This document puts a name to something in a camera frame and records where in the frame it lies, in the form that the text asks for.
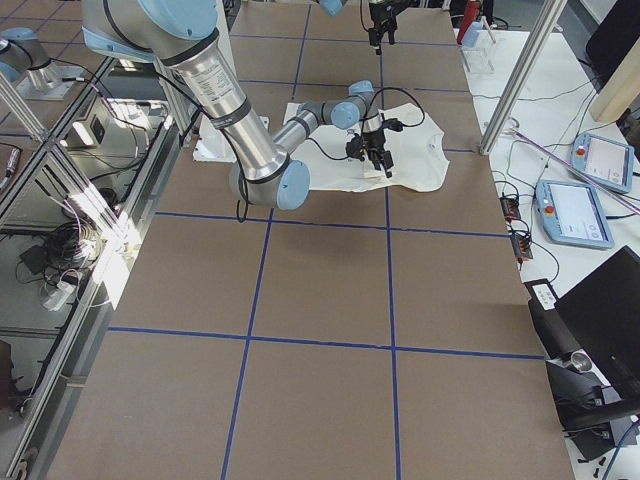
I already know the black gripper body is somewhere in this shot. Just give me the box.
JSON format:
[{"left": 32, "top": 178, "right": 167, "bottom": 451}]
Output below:
[
  {"left": 368, "top": 0, "right": 400, "bottom": 30},
  {"left": 362, "top": 128, "right": 386, "bottom": 162}
]

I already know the cream long-sleeve cat shirt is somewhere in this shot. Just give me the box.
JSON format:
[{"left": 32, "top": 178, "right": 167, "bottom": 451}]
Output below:
[{"left": 291, "top": 103, "right": 449, "bottom": 192}]

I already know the blue cup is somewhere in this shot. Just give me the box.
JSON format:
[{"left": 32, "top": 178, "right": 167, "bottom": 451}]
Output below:
[{"left": 460, "top": 21, "right": 483, "bottom": 48}]

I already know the red bottle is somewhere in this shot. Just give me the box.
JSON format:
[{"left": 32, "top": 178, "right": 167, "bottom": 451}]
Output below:
[{"left": 459, "top": 0, "right": 481, "bottom": 35}]

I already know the reacher grabber stick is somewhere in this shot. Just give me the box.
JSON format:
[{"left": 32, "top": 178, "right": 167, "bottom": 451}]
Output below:
[{"left": 504, "top": 117, "right": 640, "bottom": 213}]

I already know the orange black connector strip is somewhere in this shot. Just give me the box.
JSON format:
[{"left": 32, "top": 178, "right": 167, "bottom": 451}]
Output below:
[{"left": 499, "top": 195, "right": 533, "bottom": 265}]

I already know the blue teach pendant near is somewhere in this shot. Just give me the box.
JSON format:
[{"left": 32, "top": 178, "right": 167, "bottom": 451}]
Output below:
[{"left": 535, "top": 180, "right": 614, "bottom": 250}]

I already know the blue teach pendant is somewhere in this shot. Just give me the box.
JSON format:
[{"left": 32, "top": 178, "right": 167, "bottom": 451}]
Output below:
[
  {"left": 570, "top": 133, "right": 635, "bottom": 194},
  {"left": 535, "top": 180, "right": 614, "bottom": 250}
]

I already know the blue teach pendant far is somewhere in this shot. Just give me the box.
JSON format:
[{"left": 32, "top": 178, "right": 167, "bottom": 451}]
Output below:
[{"left": 570, "top": 133, "right": 635, "bottom": 194}]

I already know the wooden board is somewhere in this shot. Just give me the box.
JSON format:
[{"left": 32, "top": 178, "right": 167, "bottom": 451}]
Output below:
[{"left": 589, "top": 0, "right": 640, "bottom": 124}]

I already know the black monitor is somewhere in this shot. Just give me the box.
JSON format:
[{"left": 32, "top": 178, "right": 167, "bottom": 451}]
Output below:
[{"left": 556, "top": 246, "right": 639, "bottom": 398}]

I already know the silver metal cylinder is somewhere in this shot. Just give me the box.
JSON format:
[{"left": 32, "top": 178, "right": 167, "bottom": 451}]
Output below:
[{"left": 567, "top": 350, "right": 593, "bottom": 374}]

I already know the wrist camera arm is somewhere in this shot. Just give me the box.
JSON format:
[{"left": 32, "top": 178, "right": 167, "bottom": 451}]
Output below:
[{"left": 383, "top": 118, "right": 404, "bottom": 132}]

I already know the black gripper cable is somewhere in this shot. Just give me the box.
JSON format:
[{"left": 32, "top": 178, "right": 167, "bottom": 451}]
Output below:
[{"left": 304, "top": 86, "right": 426, "bottom": 162}]

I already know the aluminium frame post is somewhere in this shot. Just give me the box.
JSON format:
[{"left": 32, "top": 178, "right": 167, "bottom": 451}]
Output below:
[{"left": 479, "top": 0, "right": 567, "bottom": 155}]

